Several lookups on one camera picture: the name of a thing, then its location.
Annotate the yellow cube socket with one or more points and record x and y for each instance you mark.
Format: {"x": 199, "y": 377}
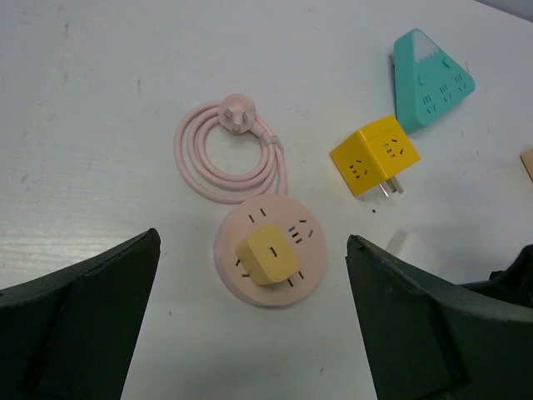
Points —
{"x": 373, "y": 155}

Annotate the light yellow plug adapter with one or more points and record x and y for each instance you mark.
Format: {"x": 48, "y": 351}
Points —
{"x": 267, "y": 256}

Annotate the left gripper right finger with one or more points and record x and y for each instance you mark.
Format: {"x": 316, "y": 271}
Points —
{"x": 427, "y": 338}

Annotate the teal triangular power strip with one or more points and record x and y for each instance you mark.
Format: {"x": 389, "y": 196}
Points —
{"x": 428, "y": 82}

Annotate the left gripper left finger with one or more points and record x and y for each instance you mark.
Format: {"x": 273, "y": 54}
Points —
{"x": 71, "y": 334}

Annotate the pink round power strip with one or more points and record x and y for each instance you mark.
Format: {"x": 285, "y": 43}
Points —
{"x": 302, "y": 231}

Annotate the beige cube socket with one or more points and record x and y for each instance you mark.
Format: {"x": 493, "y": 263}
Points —
{"x": 527, "y": 161}

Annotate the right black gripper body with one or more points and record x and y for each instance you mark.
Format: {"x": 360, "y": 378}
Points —
{"x": 514, "y": 285}

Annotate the white charger adapter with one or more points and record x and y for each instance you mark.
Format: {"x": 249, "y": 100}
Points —
{"x": 403, "y": 242}

